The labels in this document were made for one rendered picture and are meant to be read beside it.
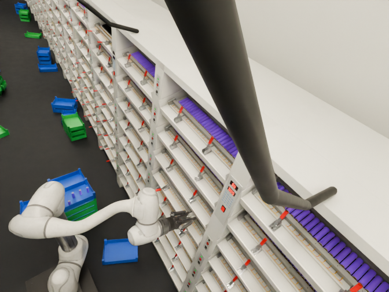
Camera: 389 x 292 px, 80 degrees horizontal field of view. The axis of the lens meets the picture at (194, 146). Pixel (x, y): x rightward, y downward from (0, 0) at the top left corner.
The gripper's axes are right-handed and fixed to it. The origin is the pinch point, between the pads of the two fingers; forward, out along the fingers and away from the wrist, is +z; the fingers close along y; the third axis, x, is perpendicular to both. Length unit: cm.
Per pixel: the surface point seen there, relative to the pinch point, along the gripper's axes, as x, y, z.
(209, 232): -11.2, -17.7, -7.0
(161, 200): 25.8, 33.5, 3.9
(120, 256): 105, 41, -11
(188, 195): -11.3, 7.1, -4.3
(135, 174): 45, 82, 8
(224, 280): 8.0, -36.8, -1.6
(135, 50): -56, 115, -2
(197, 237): 7.9, -10.3, -1.3
